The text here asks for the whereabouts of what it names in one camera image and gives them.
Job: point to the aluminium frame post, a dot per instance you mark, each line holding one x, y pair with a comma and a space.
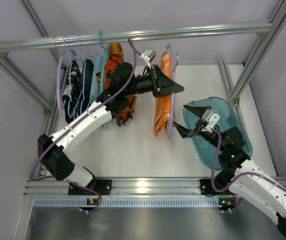
20, 78
259, 51

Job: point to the right aluminium frame post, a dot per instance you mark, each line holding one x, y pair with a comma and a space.
259, 51

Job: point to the lilac plastic hanger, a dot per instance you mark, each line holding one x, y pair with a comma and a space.
59, 101
174, 61

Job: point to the dark navy trousers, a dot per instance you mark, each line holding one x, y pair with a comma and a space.
89, 71

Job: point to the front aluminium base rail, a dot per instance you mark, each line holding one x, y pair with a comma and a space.
124, 187

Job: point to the teal transparent plastic tub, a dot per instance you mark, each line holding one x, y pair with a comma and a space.
228, 119

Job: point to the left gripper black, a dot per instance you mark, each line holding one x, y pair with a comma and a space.
155, 83

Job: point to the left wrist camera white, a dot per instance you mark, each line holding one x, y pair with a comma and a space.
148, 56

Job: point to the black white patterned trousers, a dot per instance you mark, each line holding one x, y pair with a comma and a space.
71, 87

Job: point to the left aluminium frame post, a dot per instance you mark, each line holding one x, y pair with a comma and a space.
20, 78

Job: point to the light blue trousers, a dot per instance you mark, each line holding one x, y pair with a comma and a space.
95, 87

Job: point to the orange tie-dye trousers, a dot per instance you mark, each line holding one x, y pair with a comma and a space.
163, 104

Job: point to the teal plastic hanger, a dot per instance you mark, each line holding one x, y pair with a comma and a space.
104, 60

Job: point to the empty lilac plastic hanger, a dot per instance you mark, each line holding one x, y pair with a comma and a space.
59, 101

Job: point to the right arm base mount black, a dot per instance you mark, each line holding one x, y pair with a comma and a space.
207, 190

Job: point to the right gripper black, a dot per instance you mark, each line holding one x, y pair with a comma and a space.
198, 128

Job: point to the camouflage orange trousers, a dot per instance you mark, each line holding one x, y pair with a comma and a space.
116, 74

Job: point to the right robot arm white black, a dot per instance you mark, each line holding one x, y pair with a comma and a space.
240, 175

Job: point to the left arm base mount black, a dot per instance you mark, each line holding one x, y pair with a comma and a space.
101, 186

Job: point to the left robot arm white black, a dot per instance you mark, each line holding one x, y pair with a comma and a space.
54, 150

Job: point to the aluminium hanging rail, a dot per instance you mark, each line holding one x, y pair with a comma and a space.
55, 42

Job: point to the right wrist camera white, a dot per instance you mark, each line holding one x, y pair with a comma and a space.
210, 117

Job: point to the slotted grey cable duct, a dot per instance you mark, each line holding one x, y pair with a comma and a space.
127, 202

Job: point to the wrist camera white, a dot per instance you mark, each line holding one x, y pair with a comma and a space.
210, 117
148, 56

